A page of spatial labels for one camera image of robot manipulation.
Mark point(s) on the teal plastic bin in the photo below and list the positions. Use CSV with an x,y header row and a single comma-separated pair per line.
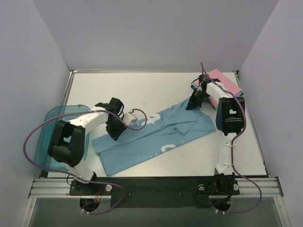
x,y
41,155

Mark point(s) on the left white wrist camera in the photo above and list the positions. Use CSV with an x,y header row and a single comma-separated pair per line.
x,y
130,119

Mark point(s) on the folded pink t shirt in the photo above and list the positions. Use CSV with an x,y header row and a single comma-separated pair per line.
x,y
227,82

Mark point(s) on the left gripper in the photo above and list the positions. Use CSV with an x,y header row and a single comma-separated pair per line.
x,y
113,127

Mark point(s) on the light blue t shirt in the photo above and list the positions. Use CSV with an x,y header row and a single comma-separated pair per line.
x,y
160,132

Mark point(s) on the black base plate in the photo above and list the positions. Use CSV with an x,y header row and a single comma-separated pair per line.
x,y
160,192

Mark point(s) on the folded teal t shirt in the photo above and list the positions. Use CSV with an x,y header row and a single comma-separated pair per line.
x,y
194,85

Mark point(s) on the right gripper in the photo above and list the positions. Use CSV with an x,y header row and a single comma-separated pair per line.
x,y
195,100

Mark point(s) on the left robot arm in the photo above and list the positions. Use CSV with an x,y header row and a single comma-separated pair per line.
x,y
67,143

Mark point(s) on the aluminium frame rail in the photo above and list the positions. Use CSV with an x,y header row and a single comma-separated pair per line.
x,y
58,188

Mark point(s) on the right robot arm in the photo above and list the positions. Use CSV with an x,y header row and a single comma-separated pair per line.
x,y
230,117

